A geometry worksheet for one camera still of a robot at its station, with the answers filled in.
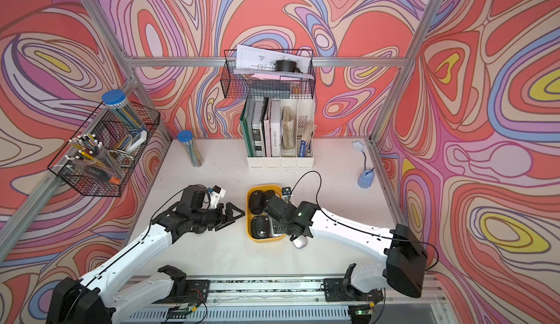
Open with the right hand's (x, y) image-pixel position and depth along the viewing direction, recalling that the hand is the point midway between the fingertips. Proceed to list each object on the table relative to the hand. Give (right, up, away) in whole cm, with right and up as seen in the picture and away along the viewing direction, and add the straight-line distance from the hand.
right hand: (288, 226), depth 79 cm
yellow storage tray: (-4, +11, +17) cm, 20 cm away
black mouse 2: (-9, +8, +16) cm, 20 cm away
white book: (-5, +38, +14) cm, 41 cm away
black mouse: (-13, +7, +11) cm, 18 cm away
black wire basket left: (-58, +31, -4) cm, 66 cm away
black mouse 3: (-11, -2, +6) cm, 13 cm away
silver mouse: (+5, -9, +8) cm, 13 cm away
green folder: (-17, +38, +10) cm, 43 cm away
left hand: (-17, +4, -2) cm, 18 cm away
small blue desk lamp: (+36, +16, +17) cm, 43 cm away
